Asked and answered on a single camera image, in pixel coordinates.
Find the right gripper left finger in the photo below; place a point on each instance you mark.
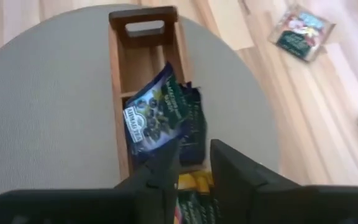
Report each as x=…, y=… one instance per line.
x=157, y=186

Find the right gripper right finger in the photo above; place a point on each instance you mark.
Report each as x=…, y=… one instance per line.
x=235, y=186

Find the blue blackcurrant tea packet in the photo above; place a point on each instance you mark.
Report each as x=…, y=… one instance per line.
x=196, y=133
x=154, y=115

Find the beige vanilla tea packet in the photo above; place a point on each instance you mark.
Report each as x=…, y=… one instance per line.
x=300, y=31

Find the wooden tea organizer box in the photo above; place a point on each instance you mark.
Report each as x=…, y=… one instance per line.
x=135, y=62

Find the round grey placemat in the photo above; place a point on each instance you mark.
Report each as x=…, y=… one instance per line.
x=42, y=109

